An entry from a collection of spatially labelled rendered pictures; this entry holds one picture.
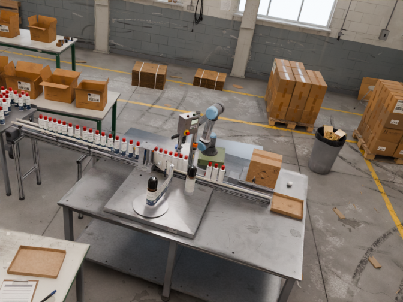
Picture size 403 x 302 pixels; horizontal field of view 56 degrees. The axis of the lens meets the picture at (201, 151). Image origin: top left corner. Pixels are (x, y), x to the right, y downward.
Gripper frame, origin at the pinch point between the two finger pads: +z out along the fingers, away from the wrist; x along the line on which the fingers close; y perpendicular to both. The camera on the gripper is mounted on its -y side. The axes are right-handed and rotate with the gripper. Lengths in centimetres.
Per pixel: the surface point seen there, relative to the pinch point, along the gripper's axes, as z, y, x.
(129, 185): 0, -33, -79
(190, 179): -18, 21, -78
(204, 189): 0, 35, -64
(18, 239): 8, -98, -156
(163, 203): -1, 2, -97
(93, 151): 2, -83, -33
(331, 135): 28, 209, 153
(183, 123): -54, 6, -43
